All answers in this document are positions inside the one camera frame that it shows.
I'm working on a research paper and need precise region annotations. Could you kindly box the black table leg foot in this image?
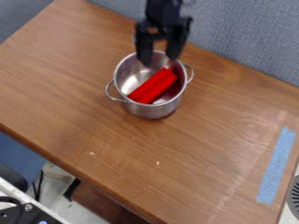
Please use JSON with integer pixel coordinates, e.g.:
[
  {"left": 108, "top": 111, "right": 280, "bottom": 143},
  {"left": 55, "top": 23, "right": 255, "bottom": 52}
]
[{"left": 63, "top": 178, "right": 80, "bottom": 201}]

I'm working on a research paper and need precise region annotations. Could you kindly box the blue tape strip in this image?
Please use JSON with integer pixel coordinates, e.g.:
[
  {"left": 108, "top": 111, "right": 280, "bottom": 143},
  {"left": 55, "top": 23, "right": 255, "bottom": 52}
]
[{"left": 256, "top": 127, "right": 296, "bottom": 206}]

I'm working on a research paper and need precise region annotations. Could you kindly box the metal pot with handles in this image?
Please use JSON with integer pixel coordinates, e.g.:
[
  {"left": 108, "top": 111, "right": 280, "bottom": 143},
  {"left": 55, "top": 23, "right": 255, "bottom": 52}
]
[{"left": 105, "top": 50, "right": 195, "bottom": 119}]

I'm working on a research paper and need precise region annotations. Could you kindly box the red block object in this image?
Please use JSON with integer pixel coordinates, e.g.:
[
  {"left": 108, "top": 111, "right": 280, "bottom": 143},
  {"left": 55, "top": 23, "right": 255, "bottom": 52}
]
[{"left": 127, "top": 68, "right": 178, "bottom": 104}]

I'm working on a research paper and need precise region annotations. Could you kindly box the black chair base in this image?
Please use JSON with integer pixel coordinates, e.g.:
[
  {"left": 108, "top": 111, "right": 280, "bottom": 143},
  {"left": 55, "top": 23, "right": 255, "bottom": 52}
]
[{"left": 0, "top": 164, "right": 28, "bottom": 192}]

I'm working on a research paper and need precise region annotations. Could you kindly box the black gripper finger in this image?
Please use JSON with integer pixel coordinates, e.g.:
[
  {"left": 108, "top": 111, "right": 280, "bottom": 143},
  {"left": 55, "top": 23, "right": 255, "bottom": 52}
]
[
  {"left": 135, "top": 20, "right": 154, "bottom": 67},
  {"left": 166, "top": 17, "right": 192, "bottom": 60}
]

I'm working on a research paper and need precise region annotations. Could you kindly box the grey round object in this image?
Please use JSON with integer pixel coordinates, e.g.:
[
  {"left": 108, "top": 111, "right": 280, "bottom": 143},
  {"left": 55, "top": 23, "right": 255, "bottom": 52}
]
[{"left": 287, "top": 175, "right": 299, "bottom": 220}]

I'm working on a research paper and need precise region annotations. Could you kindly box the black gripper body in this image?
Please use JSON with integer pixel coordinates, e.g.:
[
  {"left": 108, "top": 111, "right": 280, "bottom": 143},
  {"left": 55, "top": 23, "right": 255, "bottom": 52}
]
[{"left": 144, "top": 0, "right": 183, "bottom": 32}]

